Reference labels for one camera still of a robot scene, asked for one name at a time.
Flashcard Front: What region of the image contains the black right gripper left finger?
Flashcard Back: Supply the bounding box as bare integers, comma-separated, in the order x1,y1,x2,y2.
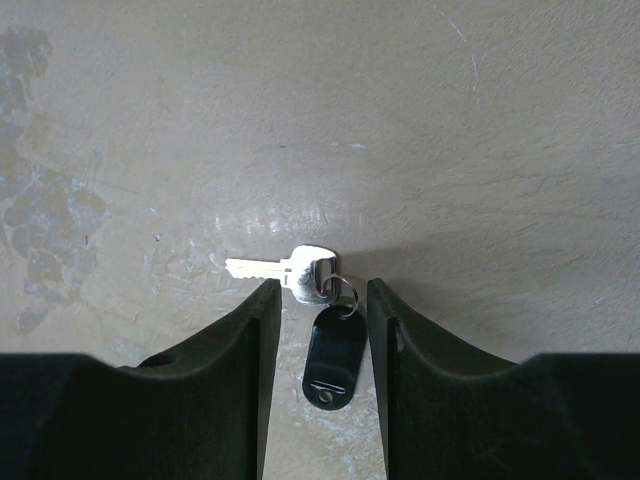
1,280,281,479

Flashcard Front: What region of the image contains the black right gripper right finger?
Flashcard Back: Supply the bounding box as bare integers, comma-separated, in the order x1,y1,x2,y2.
367,279,639,479

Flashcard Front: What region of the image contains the key with black fob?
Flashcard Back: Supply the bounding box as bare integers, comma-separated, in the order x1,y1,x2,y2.
225,244,368,411

